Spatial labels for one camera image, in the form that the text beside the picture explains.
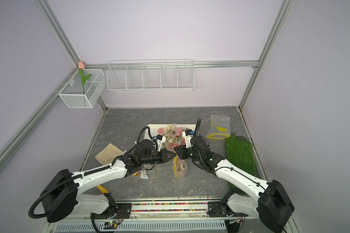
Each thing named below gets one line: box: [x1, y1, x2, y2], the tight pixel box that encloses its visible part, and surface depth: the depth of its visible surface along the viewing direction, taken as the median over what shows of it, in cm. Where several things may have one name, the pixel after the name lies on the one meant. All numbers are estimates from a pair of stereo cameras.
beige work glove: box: [94, 142, 124, 166], surface depth 96 cm
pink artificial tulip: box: [77, 61, 92, 95], surface depth 91 cm
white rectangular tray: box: [146, 123, 197, 150], surface depth 104 cm
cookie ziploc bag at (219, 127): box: [207, 114, 231, 140], surface depth 107 cm
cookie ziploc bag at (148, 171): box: [132, 163, 161, 180], surface depth 79 cm
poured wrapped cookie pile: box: [157, 124, 187, 150], surface depth 101 cm
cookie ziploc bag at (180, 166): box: [173, 150, 188, 179], surface depth 80 cm
